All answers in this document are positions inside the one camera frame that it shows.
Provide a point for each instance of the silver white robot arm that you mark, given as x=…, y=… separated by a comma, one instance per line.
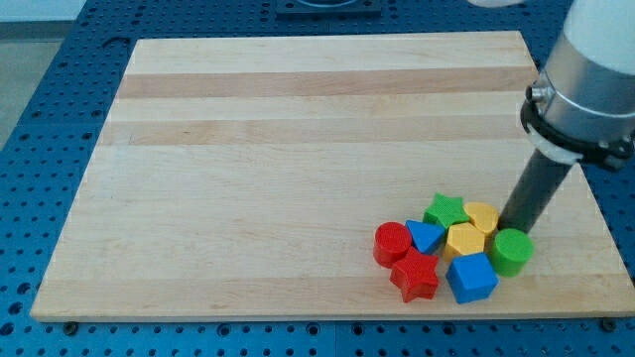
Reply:
x=581, y=108

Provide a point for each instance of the green star block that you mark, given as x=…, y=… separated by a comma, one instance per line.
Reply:
x=445, y=211

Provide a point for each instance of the red star block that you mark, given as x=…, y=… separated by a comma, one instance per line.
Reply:
x=415, y=275

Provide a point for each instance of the yellow heart block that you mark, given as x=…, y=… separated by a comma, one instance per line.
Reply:
x=483, y=216

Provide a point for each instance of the wooden board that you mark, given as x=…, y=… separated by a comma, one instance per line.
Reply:
x=243, y=179

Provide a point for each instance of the red cylinder block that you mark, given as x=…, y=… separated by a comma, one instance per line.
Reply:
x=392, y=240

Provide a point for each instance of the blue triangle block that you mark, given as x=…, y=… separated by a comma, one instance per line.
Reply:
x=427, y=237

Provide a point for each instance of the yellow hexagon block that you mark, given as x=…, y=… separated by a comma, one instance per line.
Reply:
x=461, y=240

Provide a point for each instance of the blue cube block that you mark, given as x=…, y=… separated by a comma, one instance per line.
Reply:
x=471, y=278

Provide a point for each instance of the green cylinder block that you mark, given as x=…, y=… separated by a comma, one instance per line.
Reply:
x=510, y=251

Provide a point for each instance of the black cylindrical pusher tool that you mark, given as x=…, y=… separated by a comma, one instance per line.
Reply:
x=533, y=191

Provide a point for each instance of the dark square base plate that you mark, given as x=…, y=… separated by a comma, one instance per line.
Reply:
x=326, y=8

